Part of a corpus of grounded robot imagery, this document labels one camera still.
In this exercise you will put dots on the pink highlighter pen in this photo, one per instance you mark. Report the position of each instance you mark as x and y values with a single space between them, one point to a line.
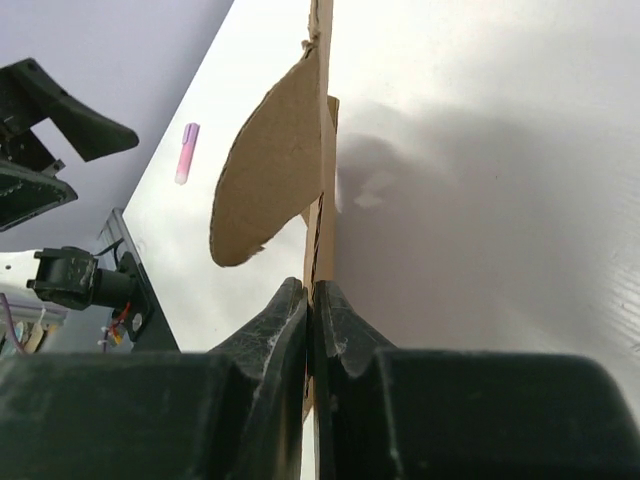
189 142

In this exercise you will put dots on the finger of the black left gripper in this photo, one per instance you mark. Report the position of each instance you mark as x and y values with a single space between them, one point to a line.
34 96
26 194

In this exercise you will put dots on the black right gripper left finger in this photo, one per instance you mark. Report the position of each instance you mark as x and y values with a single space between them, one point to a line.
234 412

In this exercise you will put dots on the brown cardboard box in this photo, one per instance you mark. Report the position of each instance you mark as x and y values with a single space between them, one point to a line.
282 164

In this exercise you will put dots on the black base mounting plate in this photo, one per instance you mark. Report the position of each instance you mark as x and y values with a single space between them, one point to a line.
140 323

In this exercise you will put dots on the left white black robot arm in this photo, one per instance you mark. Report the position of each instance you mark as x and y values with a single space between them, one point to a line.
66 276

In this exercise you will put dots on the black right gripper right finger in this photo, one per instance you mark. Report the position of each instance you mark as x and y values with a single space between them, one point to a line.
383 412

